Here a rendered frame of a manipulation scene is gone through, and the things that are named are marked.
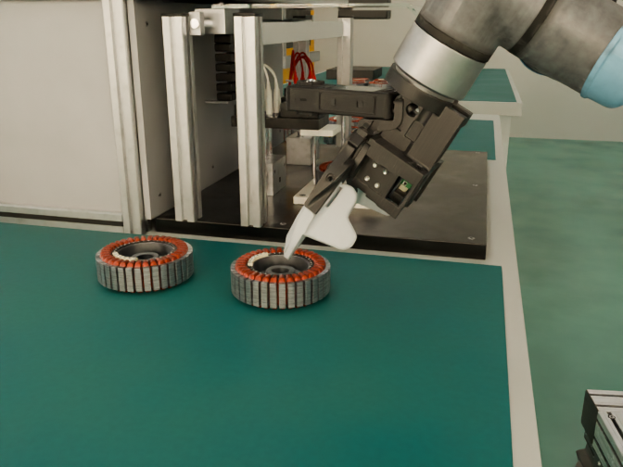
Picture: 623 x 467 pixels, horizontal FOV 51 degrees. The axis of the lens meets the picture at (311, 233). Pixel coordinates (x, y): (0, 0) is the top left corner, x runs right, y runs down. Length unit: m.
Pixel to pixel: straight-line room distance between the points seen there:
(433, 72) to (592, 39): 0.13
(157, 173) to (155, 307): 0.30
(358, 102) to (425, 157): 0.08
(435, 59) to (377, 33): 5.84
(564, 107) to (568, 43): 5.84
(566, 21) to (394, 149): 0.18
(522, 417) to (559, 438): 1.34
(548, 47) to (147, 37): 0.56
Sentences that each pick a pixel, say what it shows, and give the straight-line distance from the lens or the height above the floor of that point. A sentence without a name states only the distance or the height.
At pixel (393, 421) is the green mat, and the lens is 0.52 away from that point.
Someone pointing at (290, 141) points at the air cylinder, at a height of 0.82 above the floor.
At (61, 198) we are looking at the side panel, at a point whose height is 0.79.
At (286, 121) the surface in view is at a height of 0.89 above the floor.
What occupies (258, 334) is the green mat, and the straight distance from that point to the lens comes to 0.65.
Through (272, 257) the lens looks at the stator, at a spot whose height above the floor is 0.78.
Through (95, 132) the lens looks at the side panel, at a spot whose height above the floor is 0.89.
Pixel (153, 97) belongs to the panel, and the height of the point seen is 0.94.
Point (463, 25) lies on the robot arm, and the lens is 0.58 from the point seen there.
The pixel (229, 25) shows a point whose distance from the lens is 0.95.
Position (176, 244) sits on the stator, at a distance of 0.80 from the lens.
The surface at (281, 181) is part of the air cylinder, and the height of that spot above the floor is 0.78.
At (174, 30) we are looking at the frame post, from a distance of 0.91.
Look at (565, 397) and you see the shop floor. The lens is 2.08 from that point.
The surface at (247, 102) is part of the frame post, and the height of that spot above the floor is 0.94.
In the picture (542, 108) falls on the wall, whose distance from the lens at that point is 6.41.
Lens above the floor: 1.04
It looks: 18 degrees down
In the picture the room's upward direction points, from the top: straight up
